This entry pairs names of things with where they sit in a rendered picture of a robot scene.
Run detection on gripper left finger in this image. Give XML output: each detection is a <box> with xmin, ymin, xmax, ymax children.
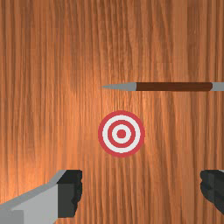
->
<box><xmin>0</xmin><ymin>169</ymin><xmax>83</xmax><ymax>224</ymax></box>

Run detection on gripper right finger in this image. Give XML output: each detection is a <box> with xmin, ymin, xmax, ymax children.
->
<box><xmin>199</xmin><ymin>169</ymin><xmax>224</xmax><ymax>216</ymax></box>

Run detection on grey pen with brown grip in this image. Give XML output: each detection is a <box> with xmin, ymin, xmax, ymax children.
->
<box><xmin>101</xmin><ymin>81</ymin><xmax>224</xmax><ymax>92</ymax></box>

